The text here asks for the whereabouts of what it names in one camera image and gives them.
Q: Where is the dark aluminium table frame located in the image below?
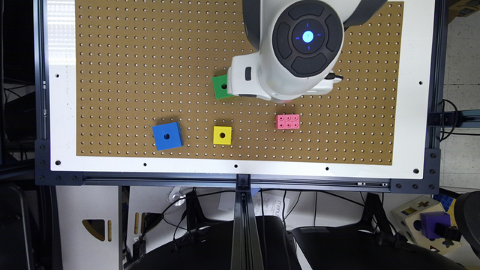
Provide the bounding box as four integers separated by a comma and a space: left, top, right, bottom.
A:
32, 0, 480, 270

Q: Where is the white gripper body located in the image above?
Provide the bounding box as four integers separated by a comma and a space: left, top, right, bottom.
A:
227, 52, 343, 102

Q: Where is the green cube with hole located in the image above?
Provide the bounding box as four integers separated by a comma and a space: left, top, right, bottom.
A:
212, 75, 232, 99

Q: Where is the black office chair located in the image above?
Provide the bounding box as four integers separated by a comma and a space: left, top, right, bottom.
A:
130, 216, 301, 270
292, 226, 463, 270

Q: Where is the pink studded block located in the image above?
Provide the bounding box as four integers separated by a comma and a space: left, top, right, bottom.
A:
276, 114, 300, 130

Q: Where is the purple block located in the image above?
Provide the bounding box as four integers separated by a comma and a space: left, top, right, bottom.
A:
420, 211, 451, 239

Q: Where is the white cabinet panel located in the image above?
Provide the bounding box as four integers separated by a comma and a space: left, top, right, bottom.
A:
56, 186, 122, 269

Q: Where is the yellow cube with hole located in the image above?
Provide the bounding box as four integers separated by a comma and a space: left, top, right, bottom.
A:
213, 126, 232, 145

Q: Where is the white paper manual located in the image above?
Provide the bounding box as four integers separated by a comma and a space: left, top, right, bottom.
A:
218, 192, 290, 218

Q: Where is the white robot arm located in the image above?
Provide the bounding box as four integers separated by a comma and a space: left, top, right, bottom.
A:
226, 0, 386, 103

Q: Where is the black office chair right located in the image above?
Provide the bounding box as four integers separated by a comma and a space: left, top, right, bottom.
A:
292, 226, 463, 270

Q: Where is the blue cube with hole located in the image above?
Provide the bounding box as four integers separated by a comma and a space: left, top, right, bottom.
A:
152, 122, 184, 151

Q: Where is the brown pegboard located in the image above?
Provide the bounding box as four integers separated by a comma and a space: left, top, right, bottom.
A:
75, 0, 404, 165

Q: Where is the wooden shape sorter box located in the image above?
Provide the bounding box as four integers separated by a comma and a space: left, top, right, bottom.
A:
391, 196, 462, 255

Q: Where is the black office chair left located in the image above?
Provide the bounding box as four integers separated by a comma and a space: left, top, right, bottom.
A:
130, 216, 301, 270

